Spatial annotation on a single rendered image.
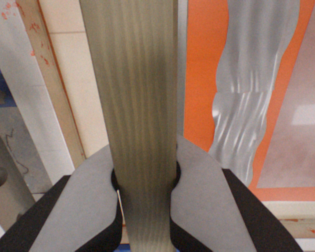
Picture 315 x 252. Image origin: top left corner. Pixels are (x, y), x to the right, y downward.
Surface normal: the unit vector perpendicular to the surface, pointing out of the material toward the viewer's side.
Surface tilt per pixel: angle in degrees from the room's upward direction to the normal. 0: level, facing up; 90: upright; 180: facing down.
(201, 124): 0
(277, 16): 32
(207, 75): 0
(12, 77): 0
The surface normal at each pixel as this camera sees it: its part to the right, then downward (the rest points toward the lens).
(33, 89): 0.01, 0.46
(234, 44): -0.52, 0.44
